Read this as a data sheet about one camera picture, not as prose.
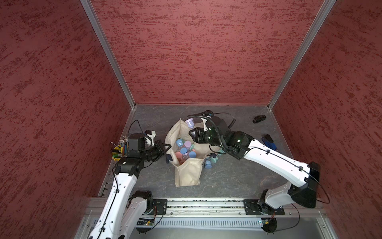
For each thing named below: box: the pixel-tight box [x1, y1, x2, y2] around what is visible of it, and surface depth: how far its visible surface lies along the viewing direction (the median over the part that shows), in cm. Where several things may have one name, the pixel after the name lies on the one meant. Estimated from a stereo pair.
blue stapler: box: [261, 133, 280, 153], surface depth 99 cm
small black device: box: [252, 115, 267, 124], surface depth 115 cm
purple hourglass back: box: [185, 118, 195, 129], surface depth 68 cm
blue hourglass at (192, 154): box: [188, 150, 197, 158], surface depth 85 cm
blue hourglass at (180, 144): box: [176, 138, 189, 155], surface depth 91 cm
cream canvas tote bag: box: [164, 118, 221, 188], surface depth 78 cm
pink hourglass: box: [175, 151, 183, 161], surface depth 88 cm
